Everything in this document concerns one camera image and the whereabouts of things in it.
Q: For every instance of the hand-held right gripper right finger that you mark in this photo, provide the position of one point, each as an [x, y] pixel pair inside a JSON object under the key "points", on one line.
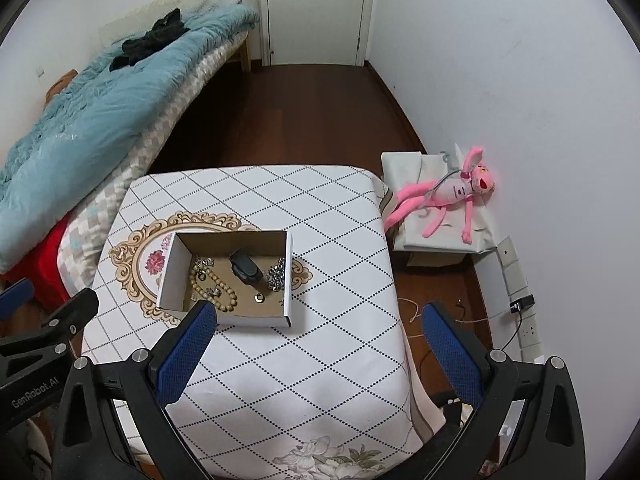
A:
{"points": [[450, 355]]}

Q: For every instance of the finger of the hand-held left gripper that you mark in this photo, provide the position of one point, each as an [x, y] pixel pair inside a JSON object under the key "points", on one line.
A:
{"points": [[17, 295], [75, 312]]}

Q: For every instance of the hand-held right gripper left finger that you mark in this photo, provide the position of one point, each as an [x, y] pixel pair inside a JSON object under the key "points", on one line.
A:
{"points": [[190, 345]]}

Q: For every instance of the small silver charm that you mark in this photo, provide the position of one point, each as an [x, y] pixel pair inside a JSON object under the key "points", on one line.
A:
{"points": [[216, 293]]}

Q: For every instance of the white cardboard box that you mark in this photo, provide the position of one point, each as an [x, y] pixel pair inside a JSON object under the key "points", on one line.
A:
{"points": [[172, 280]]}

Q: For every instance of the black fitness band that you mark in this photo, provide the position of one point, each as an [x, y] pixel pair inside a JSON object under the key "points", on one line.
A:
{"points": [[245, 267]]}

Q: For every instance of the red blanket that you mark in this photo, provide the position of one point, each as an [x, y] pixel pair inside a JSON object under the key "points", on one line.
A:
{"points": [[35, 265]]}

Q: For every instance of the black charger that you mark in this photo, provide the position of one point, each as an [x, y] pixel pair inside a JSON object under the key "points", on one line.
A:
{"points": [[522, 304]]}

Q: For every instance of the diamond pattern tablecloth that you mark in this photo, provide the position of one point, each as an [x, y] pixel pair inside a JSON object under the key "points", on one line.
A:
{"points": [[300, 360]]}

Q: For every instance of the pink plush toy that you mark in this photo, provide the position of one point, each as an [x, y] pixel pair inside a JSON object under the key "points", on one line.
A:
{"points": [[450, 192]]}

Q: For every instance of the light blue quilt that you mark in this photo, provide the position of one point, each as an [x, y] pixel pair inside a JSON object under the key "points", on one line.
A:
{"points": [[100, 125]]}

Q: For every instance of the brown soft item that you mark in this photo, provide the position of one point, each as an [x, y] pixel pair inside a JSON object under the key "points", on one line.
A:
{"points": [[60, 85]]}

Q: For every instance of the black clothing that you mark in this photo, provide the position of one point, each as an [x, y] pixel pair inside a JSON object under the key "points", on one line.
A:
{"points": [[150, 40]]}

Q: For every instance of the white door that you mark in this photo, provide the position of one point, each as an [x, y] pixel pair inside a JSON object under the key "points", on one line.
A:
{"points": [[315, 10]]}

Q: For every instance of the white wall socket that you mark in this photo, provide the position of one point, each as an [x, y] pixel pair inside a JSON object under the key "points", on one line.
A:
{"points": [[530, 330], [515, 277]]}

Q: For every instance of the white wall switch plate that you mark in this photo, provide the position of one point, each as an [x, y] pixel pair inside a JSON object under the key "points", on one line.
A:
{"points": [[509, 251]]}

